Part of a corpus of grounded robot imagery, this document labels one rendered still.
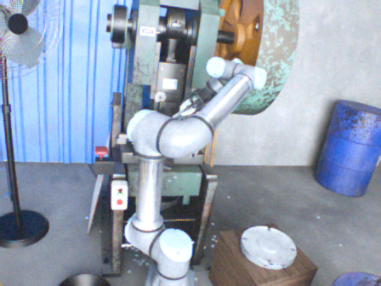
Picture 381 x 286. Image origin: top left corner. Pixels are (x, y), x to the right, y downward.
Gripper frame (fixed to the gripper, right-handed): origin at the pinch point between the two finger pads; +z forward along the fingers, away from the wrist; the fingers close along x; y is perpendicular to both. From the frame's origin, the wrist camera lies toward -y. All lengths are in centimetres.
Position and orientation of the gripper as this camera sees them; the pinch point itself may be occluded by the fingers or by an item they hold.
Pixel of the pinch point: (183, 111)
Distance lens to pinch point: 142.2
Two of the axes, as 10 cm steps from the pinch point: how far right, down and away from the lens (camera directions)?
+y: -4.0, 3.0, -8.7
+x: 5.8, 8.1, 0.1
